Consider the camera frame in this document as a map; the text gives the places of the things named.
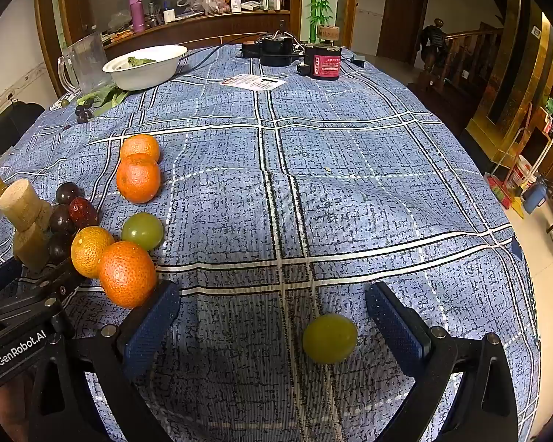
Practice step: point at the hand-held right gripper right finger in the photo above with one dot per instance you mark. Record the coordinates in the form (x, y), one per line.
(396, 327)

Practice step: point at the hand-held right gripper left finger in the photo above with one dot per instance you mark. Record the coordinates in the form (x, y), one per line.
(152, 327)

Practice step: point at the yellowish orange mandarin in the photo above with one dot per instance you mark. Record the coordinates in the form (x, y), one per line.
(86, 251)

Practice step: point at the green grape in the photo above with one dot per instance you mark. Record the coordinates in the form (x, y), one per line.
(142, 231)
(329, 338)

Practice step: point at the wooden cork pieces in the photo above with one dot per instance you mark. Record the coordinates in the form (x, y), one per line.
(22, 203)

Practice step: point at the black sofa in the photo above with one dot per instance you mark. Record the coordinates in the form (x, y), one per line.
(9, 129)

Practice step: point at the dark grape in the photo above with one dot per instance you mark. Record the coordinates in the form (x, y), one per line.
(79, 110)
(86, 117)

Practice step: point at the broom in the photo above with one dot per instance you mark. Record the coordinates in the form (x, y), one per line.
(502, 184)

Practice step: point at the blue bucket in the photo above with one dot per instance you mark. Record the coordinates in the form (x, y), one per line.
(534, 198)

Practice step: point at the green leaf vegetable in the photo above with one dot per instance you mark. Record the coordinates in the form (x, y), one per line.
(103, 99)

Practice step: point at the white bucket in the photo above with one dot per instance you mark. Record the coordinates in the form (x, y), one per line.
(523, 172)

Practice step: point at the clear glass pitcher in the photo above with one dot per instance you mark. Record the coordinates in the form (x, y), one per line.
(85, 62)

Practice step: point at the white bowl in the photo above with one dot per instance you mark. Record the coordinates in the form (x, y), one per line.
(143, 71)

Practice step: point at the green vegetable in bowl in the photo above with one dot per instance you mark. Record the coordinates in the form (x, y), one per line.
(138, 60)

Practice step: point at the white paper card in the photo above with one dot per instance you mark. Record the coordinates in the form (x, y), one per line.
(253, 82)

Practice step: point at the purple bottle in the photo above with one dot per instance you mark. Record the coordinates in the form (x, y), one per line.
(137, 14)

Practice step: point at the dark wooden statue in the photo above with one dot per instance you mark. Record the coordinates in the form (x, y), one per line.
(433, 46)

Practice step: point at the white cup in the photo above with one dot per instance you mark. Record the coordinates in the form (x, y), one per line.
(169, 15)

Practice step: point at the wooden cabinet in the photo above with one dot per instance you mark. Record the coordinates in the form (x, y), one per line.
(202, 27)

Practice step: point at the brown wooden door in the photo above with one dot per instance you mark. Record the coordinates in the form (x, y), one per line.
(403, 14)

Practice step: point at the clear plastic bag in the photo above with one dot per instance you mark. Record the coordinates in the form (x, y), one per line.
(202, 0)

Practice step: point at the bamboo painted pillar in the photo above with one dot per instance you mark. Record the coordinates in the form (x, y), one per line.
(321, 0)

